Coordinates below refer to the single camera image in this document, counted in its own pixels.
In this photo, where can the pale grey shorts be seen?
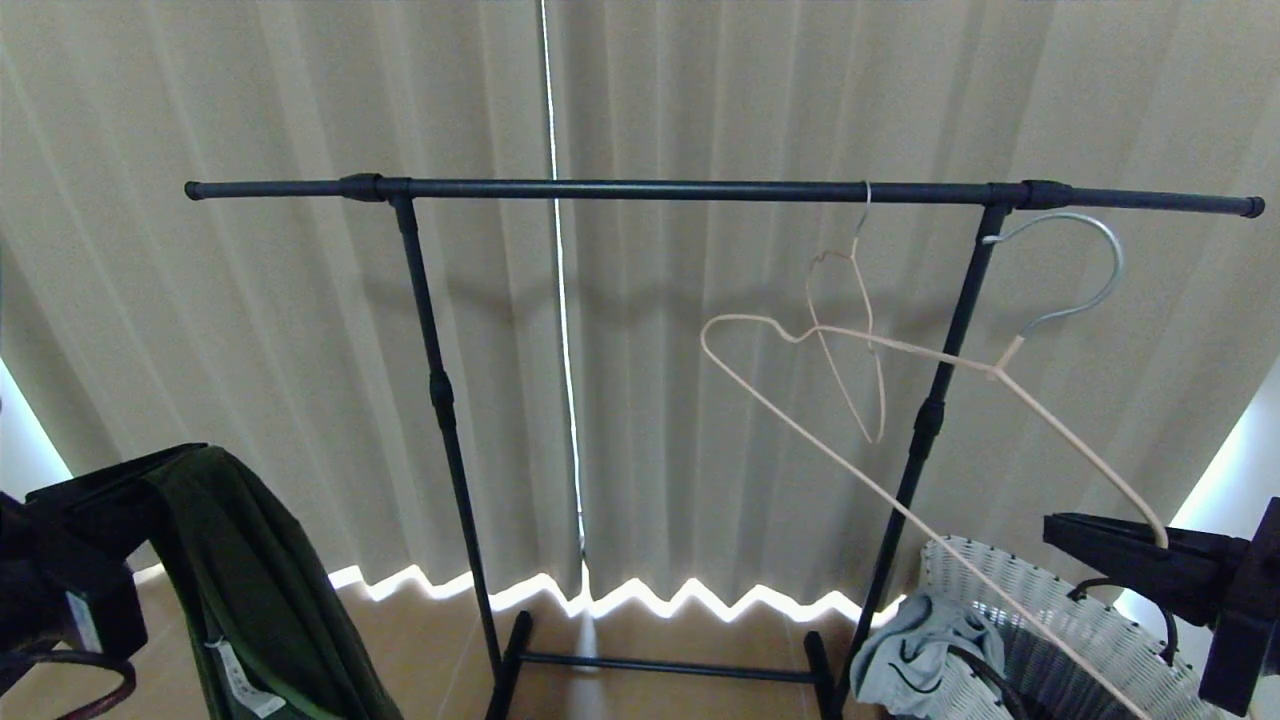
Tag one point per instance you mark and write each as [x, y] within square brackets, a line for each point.
[920, 650]

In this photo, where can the beige curtain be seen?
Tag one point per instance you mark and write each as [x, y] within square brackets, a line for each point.
[250, 300]

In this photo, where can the green printed shirt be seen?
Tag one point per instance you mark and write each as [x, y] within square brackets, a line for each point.
[250, 580]

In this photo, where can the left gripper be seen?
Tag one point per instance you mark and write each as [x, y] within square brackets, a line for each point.
[80, 610]

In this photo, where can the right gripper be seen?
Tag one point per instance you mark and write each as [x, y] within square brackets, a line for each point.
[1245, 620]

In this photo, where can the black clothes rack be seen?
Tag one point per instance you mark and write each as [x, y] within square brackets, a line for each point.
[700, 190]

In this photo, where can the pink clothes hanger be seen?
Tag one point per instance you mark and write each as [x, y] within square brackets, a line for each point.
[1117, 262]
[868, 300]

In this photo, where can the white laundry basket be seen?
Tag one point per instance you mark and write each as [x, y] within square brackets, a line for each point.
[1060, 640]

